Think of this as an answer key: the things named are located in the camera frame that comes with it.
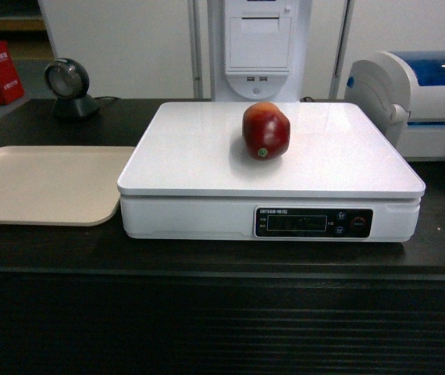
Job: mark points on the dark red mango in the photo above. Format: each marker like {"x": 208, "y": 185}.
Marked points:
{"x": 266, "y": 131}

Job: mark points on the white electronic scale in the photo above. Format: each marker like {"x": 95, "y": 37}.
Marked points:
{"x": 190, "y": 177}

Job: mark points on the white checkout kiosk terminal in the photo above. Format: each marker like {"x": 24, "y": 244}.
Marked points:
{"x": 257, "y": 49}

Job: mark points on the black checkout counter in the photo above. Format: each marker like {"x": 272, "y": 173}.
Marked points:
{"x": 91, "y": 300}

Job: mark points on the black barcode scanner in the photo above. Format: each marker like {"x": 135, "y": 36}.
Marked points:
{"x": 69, "y": 83}

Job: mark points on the beige plastic tray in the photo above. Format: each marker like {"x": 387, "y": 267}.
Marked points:
{"x": 60, "y": 185}

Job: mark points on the white blue label printer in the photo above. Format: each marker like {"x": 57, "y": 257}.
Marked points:
{"x": 403, "y": 94}

